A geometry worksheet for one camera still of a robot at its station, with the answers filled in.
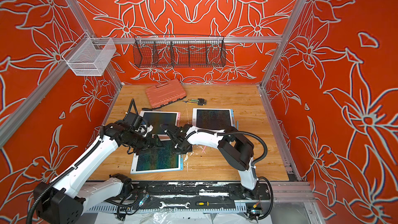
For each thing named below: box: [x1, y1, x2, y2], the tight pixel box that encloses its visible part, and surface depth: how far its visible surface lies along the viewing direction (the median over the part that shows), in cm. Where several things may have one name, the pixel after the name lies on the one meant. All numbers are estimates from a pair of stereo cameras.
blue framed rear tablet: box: [191, 107, 236, 130], surface depth 102 cm
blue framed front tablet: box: [130, 140, 184, 175], surface depth 83 cm
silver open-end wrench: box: [158, 201, 191, 209], surface depth 71 cm
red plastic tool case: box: [145, 78, 187, 109], surface depth 109 cm
